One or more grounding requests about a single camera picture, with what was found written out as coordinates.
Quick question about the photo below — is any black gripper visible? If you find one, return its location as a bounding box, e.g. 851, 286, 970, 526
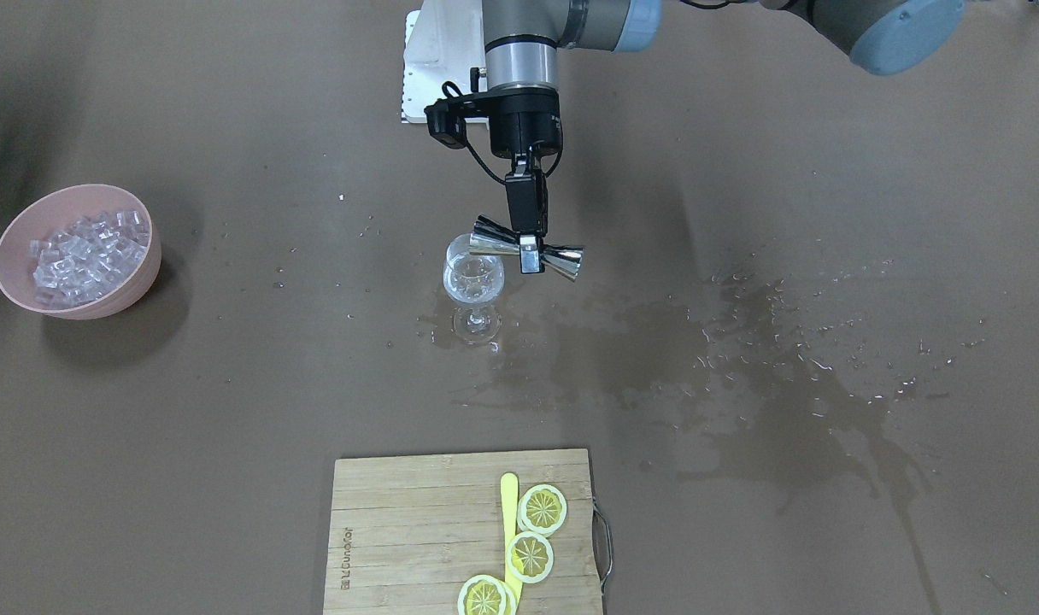
489, 89, 563, 275

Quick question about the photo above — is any steel double jigger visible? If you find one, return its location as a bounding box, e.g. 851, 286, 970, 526
468, 215, 584, 280

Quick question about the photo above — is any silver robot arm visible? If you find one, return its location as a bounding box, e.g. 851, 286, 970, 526
481, 1, 965, 280

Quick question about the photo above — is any clear wine glass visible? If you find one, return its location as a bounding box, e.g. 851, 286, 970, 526
442, 233, 505, 345

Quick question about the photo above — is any clear ice cubes pile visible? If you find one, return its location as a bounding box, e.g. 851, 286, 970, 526
27, 209, 152, 310

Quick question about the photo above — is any lemon slice far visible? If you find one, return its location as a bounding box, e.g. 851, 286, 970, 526
517, 483, 569, 537

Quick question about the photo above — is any lemon slice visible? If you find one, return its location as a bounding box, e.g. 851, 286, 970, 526
505, 530, 555, 584
455, 574, 513, 615
517, 483, 569, 537

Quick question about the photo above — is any bamboo cutting board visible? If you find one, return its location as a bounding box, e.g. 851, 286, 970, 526
323, 448, 605, 614

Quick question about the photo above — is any lemon slice middle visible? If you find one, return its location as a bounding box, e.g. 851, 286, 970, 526
505, 530, 555, 584

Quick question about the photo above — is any lemon slice near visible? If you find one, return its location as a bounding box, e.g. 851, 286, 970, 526
455, 574, 513, 615

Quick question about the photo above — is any pink bowl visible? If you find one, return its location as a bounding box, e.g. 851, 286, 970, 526
0, 184, 161, 320

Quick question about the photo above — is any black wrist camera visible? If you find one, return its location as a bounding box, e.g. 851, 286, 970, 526
423, 93, 488, 150

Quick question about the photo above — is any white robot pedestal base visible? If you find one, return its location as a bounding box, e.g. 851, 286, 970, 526
400, 1, 485, 125

